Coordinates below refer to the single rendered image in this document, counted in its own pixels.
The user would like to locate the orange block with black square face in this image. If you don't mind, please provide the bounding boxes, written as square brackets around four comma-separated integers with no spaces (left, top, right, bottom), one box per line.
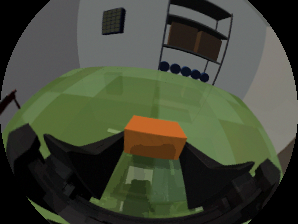
[124,116,188,160]

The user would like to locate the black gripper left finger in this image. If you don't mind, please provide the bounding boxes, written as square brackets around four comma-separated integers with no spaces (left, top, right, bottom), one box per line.
[43,131,125,200]

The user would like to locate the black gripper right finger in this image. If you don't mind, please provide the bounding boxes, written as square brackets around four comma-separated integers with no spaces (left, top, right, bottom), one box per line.
[178,141,254,210]

